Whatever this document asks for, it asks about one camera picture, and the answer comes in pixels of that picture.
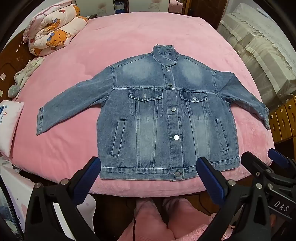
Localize wooden drawer cabinet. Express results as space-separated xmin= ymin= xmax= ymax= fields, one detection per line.
xmin=268 ymin=96 xmax=296 ymax=143

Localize wooden headboard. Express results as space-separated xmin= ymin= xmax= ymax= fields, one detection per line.
xmin=0 ymin=30 xmax=40 ymax=105

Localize white lace covered furniture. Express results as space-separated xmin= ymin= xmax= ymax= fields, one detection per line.
xmin=217 ymin=3 xmax=296 ymax=103

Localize blue denim jacket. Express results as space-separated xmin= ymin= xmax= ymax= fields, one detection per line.
xmin=36 ymin=44 xmax=270 ymax=180

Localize black cable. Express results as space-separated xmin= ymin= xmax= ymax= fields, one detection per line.
xmin=131 ymin=214 xmax=137 ymax=241

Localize dark wooden door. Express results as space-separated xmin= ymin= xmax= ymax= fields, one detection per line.
xmin=190 ymin=0 xmax=223 ymax=30

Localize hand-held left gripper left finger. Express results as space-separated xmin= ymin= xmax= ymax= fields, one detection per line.
xmin=24 ymin=156 xmax=102 ymax=241

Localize crumpled white cloth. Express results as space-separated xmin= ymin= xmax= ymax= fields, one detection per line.
xmin=8 ymin=57 xmax=46 ymax=98

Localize person's pink pajama legs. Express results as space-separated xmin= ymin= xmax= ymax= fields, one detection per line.
xmin=118 ymin=197 xmax=234 ymax=241

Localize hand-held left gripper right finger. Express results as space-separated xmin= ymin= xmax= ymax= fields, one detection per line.
xmin=196 ymin=156 xmax=271 ymax=241

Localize white printed pillow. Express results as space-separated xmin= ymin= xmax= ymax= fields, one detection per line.
xmin=0 ymin=100 xmax=25 ymax=158

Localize pink fleece blanket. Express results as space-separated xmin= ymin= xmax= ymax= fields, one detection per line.
xmin=9 ymin=15 xmax=276 ymax=198

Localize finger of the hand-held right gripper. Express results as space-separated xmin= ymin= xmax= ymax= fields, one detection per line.
xmin=268 ymin=148 xmax=296 ymax=175
xmin=240 ymin=151 xmax=296 ymax=186

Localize white plastic object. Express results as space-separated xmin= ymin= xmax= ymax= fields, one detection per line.
xmin=52 ymin=194 xmax=97 ymax=232

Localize bear print rolled quilt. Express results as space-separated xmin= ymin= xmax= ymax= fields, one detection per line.
xmin=23 ymin=4 xmax=89 ymax=57

